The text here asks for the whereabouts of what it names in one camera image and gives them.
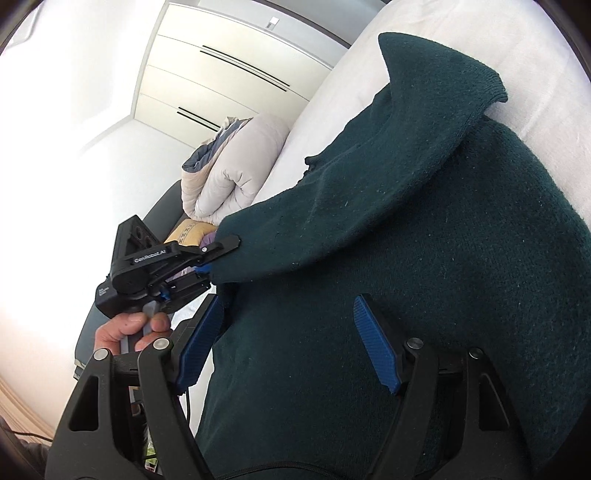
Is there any white bed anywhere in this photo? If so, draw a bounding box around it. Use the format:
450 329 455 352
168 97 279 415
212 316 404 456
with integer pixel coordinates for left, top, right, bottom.
187 0 591 416

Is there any person's left hand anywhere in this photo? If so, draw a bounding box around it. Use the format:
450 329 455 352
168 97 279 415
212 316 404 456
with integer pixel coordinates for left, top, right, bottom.
95 313 172 355

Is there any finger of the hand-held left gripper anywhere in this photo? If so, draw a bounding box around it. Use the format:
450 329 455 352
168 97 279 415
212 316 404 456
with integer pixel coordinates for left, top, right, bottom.
175 262 214 283
166 234 243 269

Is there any folded beige duvet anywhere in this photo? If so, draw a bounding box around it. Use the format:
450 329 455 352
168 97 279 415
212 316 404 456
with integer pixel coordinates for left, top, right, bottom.
181 114 291 223

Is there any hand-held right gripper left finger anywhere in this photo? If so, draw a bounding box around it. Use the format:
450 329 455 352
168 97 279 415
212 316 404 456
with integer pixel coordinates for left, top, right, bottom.
45 294 225 480

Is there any dark green knit sweater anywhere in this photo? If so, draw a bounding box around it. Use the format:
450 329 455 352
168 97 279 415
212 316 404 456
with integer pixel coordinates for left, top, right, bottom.
194 32 580 480

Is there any cream wardrobe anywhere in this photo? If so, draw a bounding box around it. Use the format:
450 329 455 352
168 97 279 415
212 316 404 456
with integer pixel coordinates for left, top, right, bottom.
130 0 354 149

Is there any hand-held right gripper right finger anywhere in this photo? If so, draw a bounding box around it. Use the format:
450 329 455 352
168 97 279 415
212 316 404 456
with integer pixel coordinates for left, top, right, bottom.
353 294 555 480

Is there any dark grey upholstered headboard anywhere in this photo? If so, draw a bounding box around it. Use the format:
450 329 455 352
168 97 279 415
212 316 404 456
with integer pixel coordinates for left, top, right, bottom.
71 180 188 380

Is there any yellow patterned cushion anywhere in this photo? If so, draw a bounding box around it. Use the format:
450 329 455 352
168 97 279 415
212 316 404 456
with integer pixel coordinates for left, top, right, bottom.
164 220 218 248

